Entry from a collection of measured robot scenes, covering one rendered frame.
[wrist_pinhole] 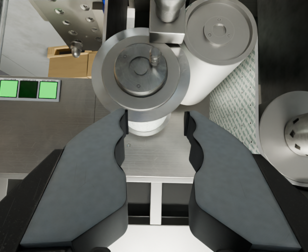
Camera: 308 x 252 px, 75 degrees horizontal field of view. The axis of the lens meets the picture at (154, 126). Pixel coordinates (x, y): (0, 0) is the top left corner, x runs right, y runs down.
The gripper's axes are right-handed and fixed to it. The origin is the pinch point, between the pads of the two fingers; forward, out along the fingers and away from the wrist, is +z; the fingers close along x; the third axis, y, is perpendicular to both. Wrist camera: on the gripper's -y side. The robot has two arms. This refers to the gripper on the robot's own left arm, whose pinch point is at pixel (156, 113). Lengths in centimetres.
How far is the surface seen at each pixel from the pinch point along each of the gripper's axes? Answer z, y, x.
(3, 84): 49, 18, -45
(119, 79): 16.4, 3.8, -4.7
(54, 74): 250, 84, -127
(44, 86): 49, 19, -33
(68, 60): 257, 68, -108
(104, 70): 18.6, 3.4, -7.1
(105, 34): 24.0, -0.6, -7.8
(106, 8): 26.9, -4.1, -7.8
